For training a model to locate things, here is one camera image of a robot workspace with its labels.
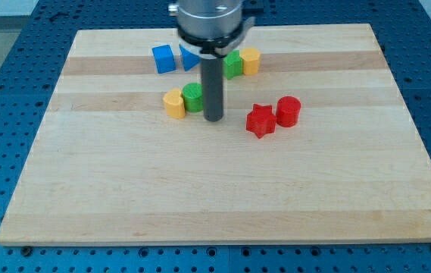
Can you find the yellow heart block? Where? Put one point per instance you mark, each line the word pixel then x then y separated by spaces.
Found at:
pixel 174 104

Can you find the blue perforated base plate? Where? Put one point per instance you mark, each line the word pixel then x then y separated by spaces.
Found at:
pixel 32 68

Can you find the blue triangle block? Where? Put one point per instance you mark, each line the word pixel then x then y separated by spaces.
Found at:
pixel 189 60

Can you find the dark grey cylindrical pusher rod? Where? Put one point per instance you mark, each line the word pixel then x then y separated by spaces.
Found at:
pixel 212 88

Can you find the red star block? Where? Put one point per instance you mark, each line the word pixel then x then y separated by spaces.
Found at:
pixel 261 120

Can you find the wooden board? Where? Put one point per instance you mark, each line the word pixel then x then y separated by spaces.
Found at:
pixel 108 167

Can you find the green star block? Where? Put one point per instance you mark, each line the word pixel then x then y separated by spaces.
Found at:
pixel 232 65

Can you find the green cylinder block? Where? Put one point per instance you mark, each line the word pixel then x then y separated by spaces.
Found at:
pixel 192 96

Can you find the red cylinder block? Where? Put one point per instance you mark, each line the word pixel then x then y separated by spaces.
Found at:
pixel 287 111

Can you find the blue cube block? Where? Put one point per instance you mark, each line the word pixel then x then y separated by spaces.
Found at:
pixel 164 59

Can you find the yellow hexagon block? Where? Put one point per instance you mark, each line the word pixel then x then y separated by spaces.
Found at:
pixel 251 59

